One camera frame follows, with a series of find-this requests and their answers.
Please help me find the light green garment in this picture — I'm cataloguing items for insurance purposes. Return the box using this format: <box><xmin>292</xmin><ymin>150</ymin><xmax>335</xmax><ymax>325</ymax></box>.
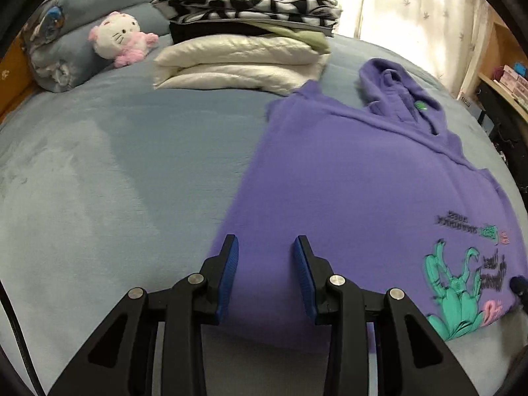
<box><xmin>264</xmin><ymin>20</ymin><xmax>333</xmax><ymax>54</ymax></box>

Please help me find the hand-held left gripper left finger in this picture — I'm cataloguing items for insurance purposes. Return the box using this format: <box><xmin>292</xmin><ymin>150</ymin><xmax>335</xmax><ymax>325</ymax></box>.
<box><xmin>47</xmin><ymin>234</ymin><xmax>240</xmax><ymax>396</ymax></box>

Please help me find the floral sheer curtain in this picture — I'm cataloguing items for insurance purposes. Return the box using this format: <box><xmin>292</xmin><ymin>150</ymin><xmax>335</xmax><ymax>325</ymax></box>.
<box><xmin>334</xmin><ymin>0</ymin><xmax>496</xmax><ymax>100</ymax></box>

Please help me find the orange wooden headboard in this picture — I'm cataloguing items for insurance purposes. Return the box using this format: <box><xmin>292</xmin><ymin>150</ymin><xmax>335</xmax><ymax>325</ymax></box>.
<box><xmin>0</xmin><ymin>33</ymin><xmax>34</xmax><ymax>122</ymax></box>

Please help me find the folded blue-grey quilt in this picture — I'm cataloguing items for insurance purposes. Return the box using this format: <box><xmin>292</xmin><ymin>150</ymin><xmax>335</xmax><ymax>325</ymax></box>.
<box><xmin>20</xmin><ymin>0</ymin><xmax>174</xmax><ymax>93</ymax></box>

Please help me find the purple zip hoodie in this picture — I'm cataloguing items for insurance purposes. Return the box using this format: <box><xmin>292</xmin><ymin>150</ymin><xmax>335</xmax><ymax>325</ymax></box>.
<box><xmin>206</xmin><ymin>58</ymin><xmax>522</xmax><ymax>353</ymax></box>

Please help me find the white printed box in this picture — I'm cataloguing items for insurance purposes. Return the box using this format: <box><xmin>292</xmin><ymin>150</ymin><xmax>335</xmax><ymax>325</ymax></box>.
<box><xmin>458</xmin><ymin>93</ymin><xmax>485</xmax><ymax>120</ymax></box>

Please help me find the wooden shelf unit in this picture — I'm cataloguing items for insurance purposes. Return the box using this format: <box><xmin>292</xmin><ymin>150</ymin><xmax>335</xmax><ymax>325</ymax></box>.
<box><xmin>456</xmin><ymin>12</ymin><xmax>528</xmax><ymax>141</ymax></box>

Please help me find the white pink cat plush toy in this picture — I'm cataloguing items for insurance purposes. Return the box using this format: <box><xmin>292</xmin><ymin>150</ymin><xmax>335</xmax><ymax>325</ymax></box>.
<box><xmin>87</xmin><ymin>12</ymin><xmax>159</xmax><ymax>69</ymax></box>

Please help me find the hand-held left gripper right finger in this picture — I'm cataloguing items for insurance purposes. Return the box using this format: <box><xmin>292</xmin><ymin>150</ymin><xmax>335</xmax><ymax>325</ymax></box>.
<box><xmin>292</xmin><ymin>235</ymin><xmax>479</xmax><ymax>396</ymax></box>

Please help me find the black bag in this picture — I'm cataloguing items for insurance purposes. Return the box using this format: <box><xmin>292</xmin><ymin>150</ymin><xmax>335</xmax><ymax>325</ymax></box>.
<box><xmin>474</xmin><ymin>78</ymin><xmax>528</xmax><ymax>182</ymax></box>

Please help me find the black folded garment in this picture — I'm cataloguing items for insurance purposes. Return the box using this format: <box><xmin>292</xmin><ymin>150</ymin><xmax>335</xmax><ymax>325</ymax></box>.
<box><xmin>169</xmin><ymin>20</ymin><xmax>281</xmax><ymax>44</ymax></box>

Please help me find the stack of pink storage boxes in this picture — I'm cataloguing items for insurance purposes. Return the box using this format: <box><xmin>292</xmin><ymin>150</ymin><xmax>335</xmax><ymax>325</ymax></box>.
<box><xmin>493</xmin><ymin>63</ymin><xmax>528</xmax><ymax>110</ymax></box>

